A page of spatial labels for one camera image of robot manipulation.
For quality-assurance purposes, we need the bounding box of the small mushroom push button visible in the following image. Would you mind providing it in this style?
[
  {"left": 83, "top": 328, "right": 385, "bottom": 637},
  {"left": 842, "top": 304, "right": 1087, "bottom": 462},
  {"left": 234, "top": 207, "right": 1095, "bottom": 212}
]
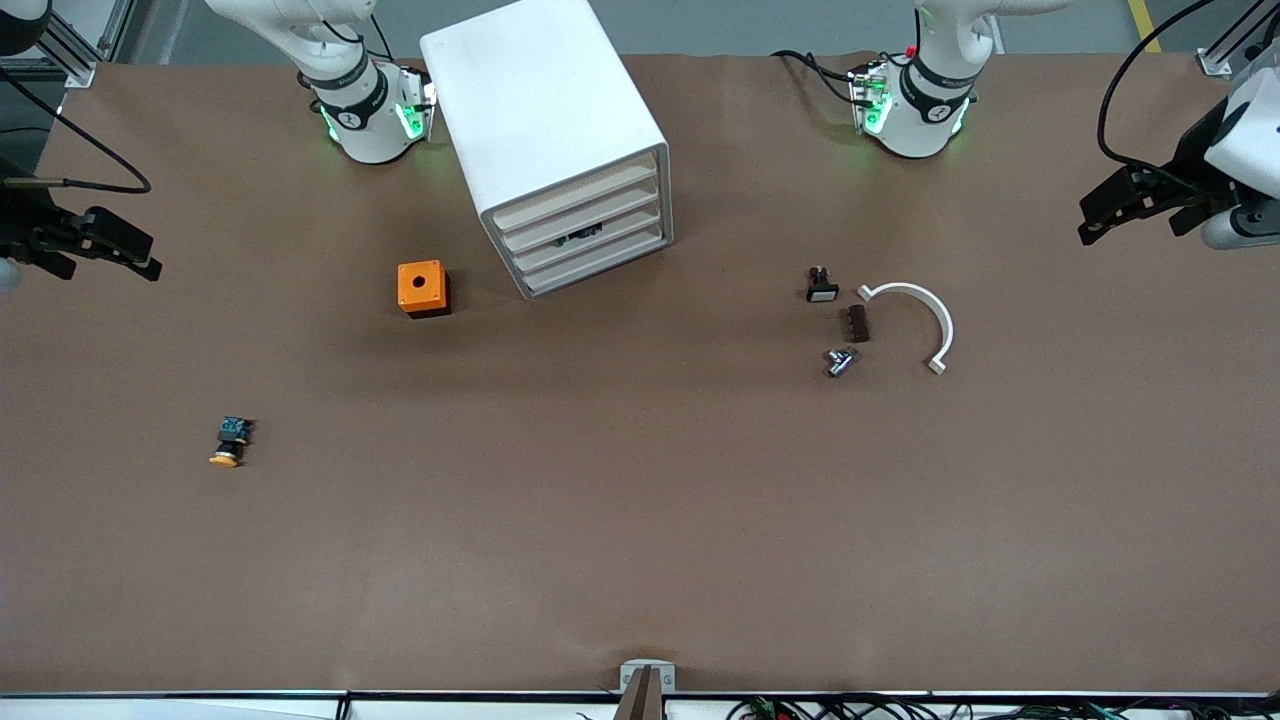
[{"left": 208, "top": 416, "right": 255, "bottom": 469}]

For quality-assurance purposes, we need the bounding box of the white curved plastic piece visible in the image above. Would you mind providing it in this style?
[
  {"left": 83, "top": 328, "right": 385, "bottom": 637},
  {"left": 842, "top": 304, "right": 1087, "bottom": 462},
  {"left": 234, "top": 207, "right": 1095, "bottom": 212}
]
[{"left": 857, "top": 282, "right": 956, "bottom": 376}]

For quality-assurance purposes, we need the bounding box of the white base connector box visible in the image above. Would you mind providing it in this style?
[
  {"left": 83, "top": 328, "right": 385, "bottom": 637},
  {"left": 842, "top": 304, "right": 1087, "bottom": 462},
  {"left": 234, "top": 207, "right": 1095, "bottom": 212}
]
[
  {"left": 850, "top": 58, "right": 894, "bottom": 136},
  {"left": 395, "top": 62, "right": 439, "bottom": 143}
]

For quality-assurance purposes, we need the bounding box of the orange box with hole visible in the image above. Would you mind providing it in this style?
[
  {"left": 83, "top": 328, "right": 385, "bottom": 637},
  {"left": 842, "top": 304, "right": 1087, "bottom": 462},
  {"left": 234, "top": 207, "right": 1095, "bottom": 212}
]
[{"left": 397, "top": 260, "right": 451, "bottom": 319}]

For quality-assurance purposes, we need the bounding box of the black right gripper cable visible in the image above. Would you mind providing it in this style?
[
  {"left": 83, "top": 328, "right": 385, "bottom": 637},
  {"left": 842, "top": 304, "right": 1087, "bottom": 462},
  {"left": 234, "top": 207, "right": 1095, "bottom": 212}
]
[{"left": 0, "top": 68, "right": 153, "bottom": 194}]

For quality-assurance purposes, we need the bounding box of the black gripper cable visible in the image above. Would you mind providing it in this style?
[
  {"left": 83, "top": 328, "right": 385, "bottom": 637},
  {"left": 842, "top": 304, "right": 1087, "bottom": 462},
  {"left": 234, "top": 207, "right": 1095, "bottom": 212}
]
[
  {"left": 0, "top": 68, "right": 153, "bottom": 194},
  {"left": 1097, "top": 0, "right": 1219, "bottom": 176}
]

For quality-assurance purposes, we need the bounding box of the aluminium frame profile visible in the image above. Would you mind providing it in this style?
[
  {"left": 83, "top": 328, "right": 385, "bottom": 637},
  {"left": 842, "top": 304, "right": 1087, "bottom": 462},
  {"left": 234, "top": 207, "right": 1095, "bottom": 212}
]
[
  {"left": 1197, "top": 0, "right": 1280, "bottom": 79},
  {"left": 40, "top": 0, "right": 138, "bottom": 89}
]

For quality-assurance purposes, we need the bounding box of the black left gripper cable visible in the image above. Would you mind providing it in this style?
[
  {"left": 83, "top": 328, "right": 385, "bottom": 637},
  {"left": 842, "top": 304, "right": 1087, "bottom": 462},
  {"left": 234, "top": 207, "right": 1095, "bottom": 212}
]
[{"left": 1097, "top": 0, "right": 1219, "bottom": 176}]

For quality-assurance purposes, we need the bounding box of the black base cable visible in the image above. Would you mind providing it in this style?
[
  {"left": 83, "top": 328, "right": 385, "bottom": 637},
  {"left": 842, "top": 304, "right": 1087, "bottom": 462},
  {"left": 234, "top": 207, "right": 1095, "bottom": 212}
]
[{"left": 770, "top": 48, "right": 863, "bottom": 104}]

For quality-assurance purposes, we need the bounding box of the tangled cable bundle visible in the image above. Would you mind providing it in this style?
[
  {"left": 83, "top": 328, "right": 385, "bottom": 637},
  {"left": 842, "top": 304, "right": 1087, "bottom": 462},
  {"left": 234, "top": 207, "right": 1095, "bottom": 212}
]
[{"left": 725, "top": 693, "right": 1280, "bottom": 720}]

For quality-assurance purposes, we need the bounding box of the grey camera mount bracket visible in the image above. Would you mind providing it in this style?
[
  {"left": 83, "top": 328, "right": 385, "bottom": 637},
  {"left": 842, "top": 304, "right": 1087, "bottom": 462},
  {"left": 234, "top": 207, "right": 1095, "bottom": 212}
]
[{"left": 615, "top": 660, "right": 677, "bottom": 720}]

